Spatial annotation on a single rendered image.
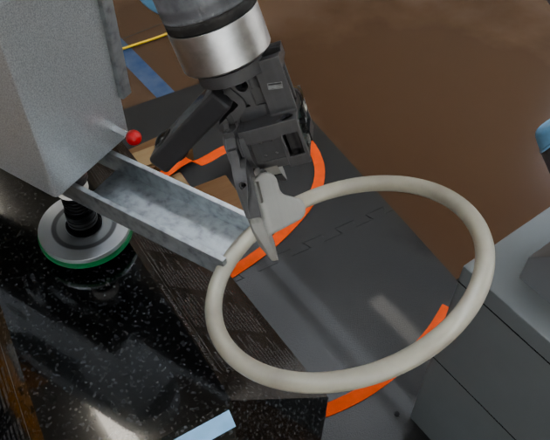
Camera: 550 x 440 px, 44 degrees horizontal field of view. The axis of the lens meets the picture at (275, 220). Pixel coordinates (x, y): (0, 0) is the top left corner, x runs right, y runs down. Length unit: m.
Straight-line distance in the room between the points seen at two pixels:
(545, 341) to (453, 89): 2.10
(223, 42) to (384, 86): 2.87
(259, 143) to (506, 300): 1.05
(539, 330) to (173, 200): 0.84
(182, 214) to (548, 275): 0.81
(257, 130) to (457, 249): 2.19
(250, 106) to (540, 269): 1.06
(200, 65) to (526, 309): 1.16
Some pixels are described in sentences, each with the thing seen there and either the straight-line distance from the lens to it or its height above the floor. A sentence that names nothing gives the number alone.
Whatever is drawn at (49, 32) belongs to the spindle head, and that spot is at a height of 1.50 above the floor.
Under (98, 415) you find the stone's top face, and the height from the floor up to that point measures 0.87.
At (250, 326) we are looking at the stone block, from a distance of 1.70.
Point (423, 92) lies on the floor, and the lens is 3.48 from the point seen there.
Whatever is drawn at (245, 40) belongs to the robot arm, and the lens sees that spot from 0.64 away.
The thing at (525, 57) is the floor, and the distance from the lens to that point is 3.85.
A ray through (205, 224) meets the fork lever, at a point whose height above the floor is 1.13.
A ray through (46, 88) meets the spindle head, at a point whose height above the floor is 1.41.
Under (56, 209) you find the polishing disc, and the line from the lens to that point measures 1.70.
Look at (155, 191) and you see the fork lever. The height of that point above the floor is 1.12.
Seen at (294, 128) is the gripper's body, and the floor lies 1.70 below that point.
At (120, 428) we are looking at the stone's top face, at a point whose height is 0.87.
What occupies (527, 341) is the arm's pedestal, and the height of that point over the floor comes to 0.80.
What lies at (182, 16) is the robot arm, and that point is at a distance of 0.63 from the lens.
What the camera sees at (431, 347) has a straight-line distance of 0.98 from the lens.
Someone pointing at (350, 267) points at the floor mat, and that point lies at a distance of 2.66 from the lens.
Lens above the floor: 2.15
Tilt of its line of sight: 50 degrees down
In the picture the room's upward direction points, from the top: straight up
